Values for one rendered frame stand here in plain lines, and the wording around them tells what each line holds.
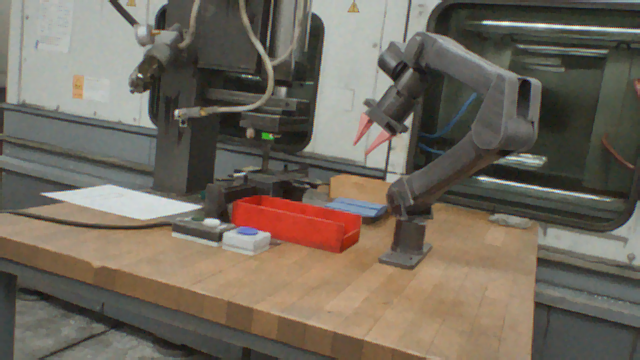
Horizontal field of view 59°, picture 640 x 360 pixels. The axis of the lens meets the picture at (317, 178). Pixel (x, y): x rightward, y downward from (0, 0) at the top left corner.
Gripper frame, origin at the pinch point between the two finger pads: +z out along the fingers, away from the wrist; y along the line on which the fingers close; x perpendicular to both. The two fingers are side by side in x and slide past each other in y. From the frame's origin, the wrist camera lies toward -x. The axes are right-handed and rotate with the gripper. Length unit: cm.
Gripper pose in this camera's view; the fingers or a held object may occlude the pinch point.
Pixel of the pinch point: (361, 147)
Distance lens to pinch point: 120.5
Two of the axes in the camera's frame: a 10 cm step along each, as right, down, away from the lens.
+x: -3.7, 1.2, -9.2
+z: -5.7, 7.5, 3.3
